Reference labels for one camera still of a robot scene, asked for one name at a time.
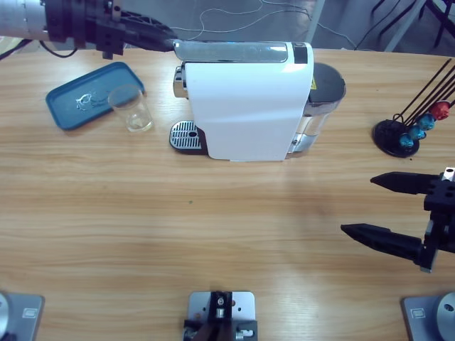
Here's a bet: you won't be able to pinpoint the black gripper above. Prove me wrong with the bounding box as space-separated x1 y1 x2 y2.
340 166 455 274
44 0 178 60

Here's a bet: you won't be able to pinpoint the clear drinking glass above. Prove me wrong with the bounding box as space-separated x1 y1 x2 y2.
107 85 154 133

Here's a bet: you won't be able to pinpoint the silver coffee machine lever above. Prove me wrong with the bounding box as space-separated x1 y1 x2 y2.
172 40 289 65

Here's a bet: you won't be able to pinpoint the red coffee capsule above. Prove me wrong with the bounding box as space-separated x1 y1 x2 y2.
430 100 451 121

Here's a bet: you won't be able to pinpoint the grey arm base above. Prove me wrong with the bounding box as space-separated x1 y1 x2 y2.
0 291 46 341
400 291 455 341

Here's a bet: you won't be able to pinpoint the white capsule coffee machine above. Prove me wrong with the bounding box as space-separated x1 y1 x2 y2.
172 41 314 163

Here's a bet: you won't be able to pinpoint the black capsule holder with rods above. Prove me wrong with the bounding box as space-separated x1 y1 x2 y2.
372 59 455 158

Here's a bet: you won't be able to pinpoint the teal plastic tray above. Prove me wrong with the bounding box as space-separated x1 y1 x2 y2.
45 61 146 131

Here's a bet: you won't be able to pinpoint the metal grille drip tray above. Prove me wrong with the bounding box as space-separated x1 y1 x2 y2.
168 120 208 156

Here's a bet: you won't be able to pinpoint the light wooden crate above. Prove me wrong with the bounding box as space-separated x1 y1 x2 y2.
0 35 26 54

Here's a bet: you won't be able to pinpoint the clear water tank black lid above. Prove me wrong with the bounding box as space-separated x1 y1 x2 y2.
291 62 346 158

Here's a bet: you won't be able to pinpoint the white metal table leg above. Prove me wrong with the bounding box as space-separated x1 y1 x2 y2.
304 0 326 45

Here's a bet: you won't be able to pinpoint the black chair legs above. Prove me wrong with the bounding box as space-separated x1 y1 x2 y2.
371 0 455 48

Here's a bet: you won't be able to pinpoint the white floor cable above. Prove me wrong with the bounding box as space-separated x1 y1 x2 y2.
177 0 356 50

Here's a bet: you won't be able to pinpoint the white metal frame leg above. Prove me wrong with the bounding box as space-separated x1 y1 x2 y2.
385 0 427 53

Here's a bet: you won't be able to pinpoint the grey mount with dark post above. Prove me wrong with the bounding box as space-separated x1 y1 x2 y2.
182 290 259 341

